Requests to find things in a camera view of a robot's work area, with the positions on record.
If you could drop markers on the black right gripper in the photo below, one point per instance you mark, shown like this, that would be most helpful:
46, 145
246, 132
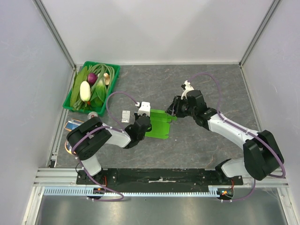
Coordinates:
176, 107

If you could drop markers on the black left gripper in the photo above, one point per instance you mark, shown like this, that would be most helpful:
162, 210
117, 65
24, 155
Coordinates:
137, 116

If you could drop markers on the green paper box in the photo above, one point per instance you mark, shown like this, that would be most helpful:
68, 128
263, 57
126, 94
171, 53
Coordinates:
160, 122

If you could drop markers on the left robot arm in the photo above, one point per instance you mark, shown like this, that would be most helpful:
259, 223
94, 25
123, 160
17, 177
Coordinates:
89, 137

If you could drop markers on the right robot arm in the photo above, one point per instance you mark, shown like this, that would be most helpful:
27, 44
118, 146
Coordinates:
261, 154

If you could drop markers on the small white plastic bag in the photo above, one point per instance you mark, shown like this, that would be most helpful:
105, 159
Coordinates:
125, 116

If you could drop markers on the green bok choy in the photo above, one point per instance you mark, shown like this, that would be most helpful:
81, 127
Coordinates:
99, 94

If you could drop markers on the red blue drink can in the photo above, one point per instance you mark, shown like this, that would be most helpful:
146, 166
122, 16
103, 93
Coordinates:
92, 115

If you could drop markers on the beige mushroom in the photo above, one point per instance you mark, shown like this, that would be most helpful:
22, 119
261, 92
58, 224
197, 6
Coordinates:
107, 79

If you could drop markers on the white eggplant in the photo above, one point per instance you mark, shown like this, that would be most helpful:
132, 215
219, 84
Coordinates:
85, 92

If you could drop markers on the purple onion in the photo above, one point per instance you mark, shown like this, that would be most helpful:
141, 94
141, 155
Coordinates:
92, 78

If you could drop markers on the green long beans bundle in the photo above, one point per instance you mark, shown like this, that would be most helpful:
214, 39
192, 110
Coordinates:
99, 69

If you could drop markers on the large green leaf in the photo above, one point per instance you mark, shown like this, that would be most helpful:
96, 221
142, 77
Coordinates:
81, 76

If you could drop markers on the yellow tape roll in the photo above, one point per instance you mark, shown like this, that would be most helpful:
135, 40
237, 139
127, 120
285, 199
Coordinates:
68, 148

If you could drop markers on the green plastic tray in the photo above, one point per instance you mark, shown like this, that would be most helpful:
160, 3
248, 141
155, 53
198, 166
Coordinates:
99, 110

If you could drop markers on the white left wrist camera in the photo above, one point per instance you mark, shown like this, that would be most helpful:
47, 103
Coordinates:
143, 108

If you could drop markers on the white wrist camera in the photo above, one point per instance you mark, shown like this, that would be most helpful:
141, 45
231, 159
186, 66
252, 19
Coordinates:
186, 87
143, 108

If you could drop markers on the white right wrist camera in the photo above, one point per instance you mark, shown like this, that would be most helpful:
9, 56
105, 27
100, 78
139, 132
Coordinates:
186, 87

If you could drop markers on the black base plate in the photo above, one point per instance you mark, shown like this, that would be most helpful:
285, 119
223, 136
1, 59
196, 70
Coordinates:
162, 179

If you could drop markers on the slotted cable duct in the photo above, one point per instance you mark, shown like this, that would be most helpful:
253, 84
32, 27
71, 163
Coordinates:
98, 192

